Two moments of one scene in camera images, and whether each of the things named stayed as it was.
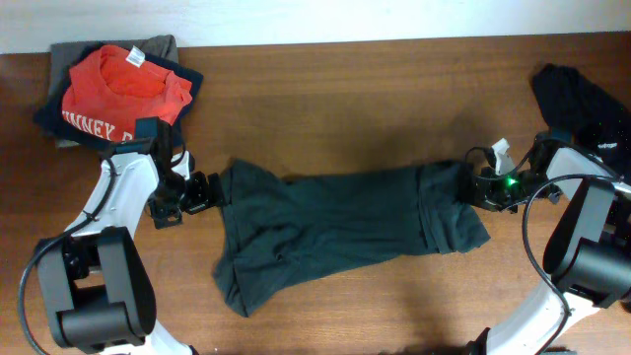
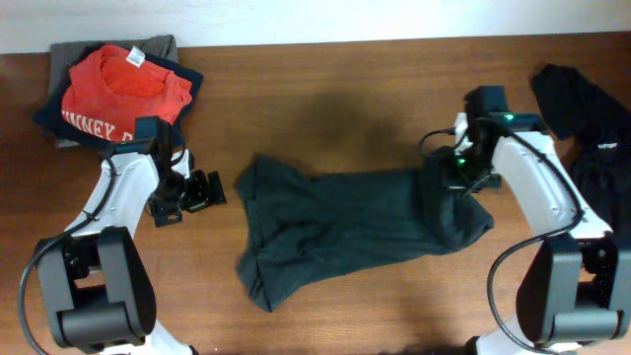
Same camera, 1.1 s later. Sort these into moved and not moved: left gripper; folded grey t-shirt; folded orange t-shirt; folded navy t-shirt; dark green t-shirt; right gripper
Moved: right gripper; dark green t-shirt
Not moved: folded grey t-shirt; left gripper; folded navy t-shirt; folded orange t-shirt
